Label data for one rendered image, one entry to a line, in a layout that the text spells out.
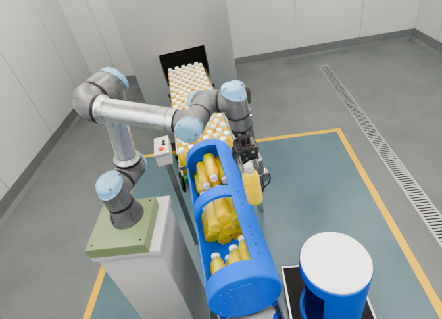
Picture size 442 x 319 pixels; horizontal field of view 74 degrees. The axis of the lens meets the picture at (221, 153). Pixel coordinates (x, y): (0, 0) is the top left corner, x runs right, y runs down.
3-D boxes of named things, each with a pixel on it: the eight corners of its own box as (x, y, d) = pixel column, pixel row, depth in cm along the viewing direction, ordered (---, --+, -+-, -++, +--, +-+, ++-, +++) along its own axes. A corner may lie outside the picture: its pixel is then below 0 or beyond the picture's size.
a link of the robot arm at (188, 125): (49, 97, 91) (196, 120, 79) (72, 80, 99) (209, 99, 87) (64, 127, 99) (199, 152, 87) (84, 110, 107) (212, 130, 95)
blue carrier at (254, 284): (219, 325, 118) (197, 292, 100) (194, 181, 187) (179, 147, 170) (287, 303, 118) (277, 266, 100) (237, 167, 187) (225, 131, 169)
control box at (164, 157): (158, 167, 195) (153, 155, 188) (158, 150, 210) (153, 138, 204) (173, 163, 195) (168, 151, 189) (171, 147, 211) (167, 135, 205)
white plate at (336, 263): (331, 221, 135) (331, 222, 136) (286, 254, 126) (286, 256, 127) (388, 264, 115) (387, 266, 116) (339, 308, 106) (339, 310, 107)
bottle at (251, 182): (252, 192, 128) (245, 160, 117) (266, 197, 124) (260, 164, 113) (243, 204, 124) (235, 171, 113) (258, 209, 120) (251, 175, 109)
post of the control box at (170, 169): (195, 245, 262) (162, 158, 201) (194, 241, 265) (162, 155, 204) (199, 243, 262) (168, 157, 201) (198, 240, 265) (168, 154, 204)
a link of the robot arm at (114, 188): (100, 210, 128) (85, 188, 119) (118, 187, 137) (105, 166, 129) (123, 214, 123) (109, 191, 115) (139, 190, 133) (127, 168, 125)
